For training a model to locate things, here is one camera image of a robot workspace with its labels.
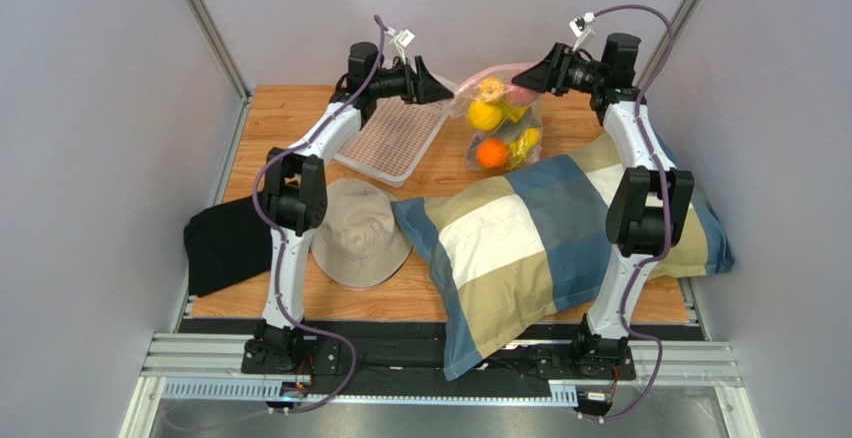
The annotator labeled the yellow fake fruit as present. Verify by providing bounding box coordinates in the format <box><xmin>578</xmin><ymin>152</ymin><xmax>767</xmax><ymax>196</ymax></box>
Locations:
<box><xmin>476</xmin><ymin>76</ymin><xmax>506</xmax><ymax>103</ymax></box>

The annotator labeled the yellow green fake pepper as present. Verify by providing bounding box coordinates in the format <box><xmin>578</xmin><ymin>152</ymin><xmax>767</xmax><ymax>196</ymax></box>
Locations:
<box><xmin>508</xmin><ymin>127</ymin><xmax>541</xmax><ymax>163</ymax></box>

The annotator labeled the black folded cloth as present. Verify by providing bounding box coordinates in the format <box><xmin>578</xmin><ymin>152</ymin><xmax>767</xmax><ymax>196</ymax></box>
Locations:
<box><xmin>183</xmin><ymin>197</ymin><xmax>272</xmax><ymax>297</ymax></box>

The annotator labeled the aluminium frame rail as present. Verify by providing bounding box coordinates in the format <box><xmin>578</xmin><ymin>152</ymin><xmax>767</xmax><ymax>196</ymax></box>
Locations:
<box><xmin>121</xmin><ymin>333</ymin><xmax>760</xmax><ymax>437</ymax></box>

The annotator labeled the white plastic basket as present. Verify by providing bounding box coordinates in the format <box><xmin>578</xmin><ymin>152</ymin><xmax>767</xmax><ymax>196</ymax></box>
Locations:
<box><xmin>335</xmin><ymin>98</ymin><xmax>451</xmax><ymax>188</ymax></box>

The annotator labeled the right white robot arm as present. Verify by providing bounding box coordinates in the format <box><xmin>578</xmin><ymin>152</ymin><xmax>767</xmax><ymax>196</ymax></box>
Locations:
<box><xmin>512</xmin><ymin>33</ymin><xmax>695</xmax><ymax>378</ymax></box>

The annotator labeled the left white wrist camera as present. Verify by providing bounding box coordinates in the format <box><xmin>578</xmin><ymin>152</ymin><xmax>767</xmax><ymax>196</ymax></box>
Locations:
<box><xmin>386</xmin><ymin>28</ymin><xmax>416</xmax><ymax>62</ymax></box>

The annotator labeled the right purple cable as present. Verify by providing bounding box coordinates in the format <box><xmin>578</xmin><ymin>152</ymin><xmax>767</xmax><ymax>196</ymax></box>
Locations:
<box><xmin>577</xmin><ymin>4</ymin><xmax>675</xmax><ymax>423</ymax></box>

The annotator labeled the beige bucket hat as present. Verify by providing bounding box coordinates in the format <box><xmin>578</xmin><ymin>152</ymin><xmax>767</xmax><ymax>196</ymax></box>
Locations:
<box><xmin>311</xmin><ymin>178</ymin><xmax>412</xmax><ymax>290</ymax></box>

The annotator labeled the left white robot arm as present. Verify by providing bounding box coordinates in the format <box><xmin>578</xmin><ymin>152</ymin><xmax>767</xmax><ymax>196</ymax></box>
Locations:
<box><xmin>241</xmin><ymin>42</ymin><xmax>454</xmax><ymax>374</ymax></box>

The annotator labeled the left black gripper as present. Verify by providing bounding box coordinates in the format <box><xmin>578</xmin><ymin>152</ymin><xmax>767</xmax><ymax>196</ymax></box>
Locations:
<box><xmin>371</xmin><ymin>56</ymin><xmax>455</xmax><ymax>106</ymax></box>

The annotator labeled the orange fake fruit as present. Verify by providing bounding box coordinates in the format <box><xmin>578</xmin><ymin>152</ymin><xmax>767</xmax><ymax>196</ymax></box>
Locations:
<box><xmin>475</xmin><ymin>138</ymin><xmax>510</xmax><ymax>169</ymax></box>

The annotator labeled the yellow fake lemon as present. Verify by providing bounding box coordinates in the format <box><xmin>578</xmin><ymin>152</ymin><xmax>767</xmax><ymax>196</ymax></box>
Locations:
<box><xmin>467</xmin><ymin>100</ymin><xmax>503</xmax><ymax>133</ymax></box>

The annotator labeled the pink fake fruit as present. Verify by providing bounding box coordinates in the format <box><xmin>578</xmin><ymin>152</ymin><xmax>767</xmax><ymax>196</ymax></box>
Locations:
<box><xmin>506</xmin><ymin>85</ymin><xmax>539</xmax><ymax>107</ymax></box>

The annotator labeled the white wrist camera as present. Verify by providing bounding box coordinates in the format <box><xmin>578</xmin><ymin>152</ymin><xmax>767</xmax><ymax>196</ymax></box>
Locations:
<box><xmin>386</xmin><ymin>28</ymin><xmax>416</xmax><ymax>62</ymax></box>
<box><xmin>569</xmin><ymin>12</ymin><xmax>596</xmax><ymax>50</ymax></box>

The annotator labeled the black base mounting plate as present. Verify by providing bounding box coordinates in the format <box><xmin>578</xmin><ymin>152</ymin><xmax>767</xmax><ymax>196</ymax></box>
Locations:
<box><xmin>178</xmin><ymin>317</ymin><xmax>706</xmax><ymax>399</ymax></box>

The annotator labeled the clear zip top bag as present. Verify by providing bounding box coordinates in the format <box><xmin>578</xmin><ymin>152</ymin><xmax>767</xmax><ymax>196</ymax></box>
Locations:
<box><xmin>445</xmin><ymin>62</ymin><xmax>544</xmax><ymax>172</ymax></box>

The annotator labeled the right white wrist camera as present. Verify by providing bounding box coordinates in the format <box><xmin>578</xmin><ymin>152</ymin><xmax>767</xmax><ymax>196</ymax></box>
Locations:
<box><xmin>569</xmin><ymin>12</ymin><xmax>596</xmax><ymax>50</ymax></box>

